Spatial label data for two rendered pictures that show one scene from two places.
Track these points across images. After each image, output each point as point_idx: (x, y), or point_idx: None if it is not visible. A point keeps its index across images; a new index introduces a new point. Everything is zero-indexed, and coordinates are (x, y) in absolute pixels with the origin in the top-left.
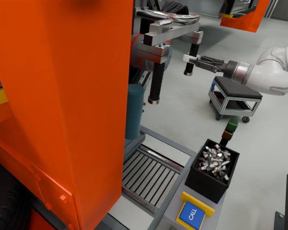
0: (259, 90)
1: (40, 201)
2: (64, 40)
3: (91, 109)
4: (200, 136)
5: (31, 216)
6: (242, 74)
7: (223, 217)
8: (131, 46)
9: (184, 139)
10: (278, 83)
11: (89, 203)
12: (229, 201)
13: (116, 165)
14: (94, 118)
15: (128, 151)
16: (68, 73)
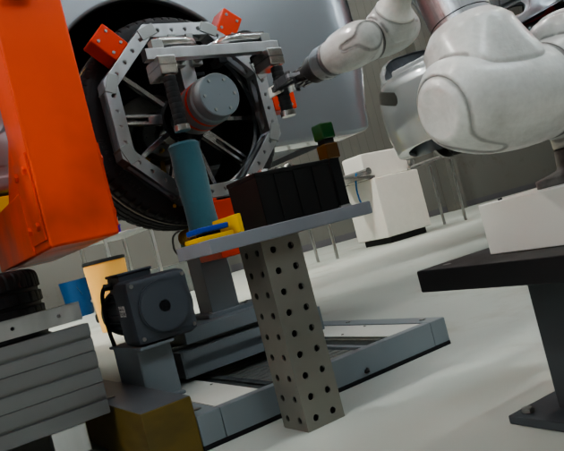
0: (339, 63)
1: None
2: (4, 19)
3: (31, 68)
4: (503, 314)
5: None
6: (313, 58)
7: (450, 389)
8: None
9: (451, 327)
10: (342, 37)
11: (48, 180)
12: (492, 370)
13: (86, 156)
14: (37, 77)
15: None
16: (8, 37)
